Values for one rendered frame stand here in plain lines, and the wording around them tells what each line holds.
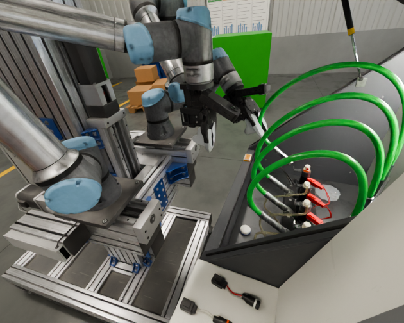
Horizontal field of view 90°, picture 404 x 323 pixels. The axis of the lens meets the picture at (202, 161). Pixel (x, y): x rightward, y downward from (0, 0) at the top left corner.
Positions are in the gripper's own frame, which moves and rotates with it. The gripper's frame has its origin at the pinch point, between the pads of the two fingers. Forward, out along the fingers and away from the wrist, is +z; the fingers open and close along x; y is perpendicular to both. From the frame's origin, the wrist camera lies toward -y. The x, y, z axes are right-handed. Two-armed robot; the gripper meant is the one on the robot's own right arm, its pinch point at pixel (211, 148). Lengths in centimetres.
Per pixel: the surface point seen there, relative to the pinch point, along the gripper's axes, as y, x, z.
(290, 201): -25.8, -7.2, 22.4
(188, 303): -6.1, 34.9, 20.3
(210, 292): -9.7, 30.2, 22.4
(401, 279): -33.1, 34.3, -10.7
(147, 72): 287, -344, 50
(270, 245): -21.4, 22.1, 8.3
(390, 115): -40.7, -3.3, -12.7
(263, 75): 33, -337, 53
